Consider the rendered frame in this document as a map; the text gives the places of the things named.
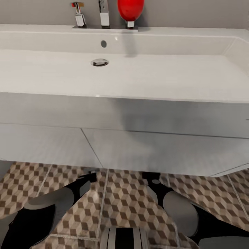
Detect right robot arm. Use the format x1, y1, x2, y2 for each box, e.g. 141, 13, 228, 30
142, 171, 249, 249

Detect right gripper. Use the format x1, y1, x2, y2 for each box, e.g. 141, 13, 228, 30
142, 171, 160, 180

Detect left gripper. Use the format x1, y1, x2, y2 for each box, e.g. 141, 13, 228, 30
85, 173, 97, 183

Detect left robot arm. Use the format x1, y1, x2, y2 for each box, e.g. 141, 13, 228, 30
0, 167, 98, 249

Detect robot trunk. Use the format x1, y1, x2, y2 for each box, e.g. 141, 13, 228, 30
100, 228, 149, 249

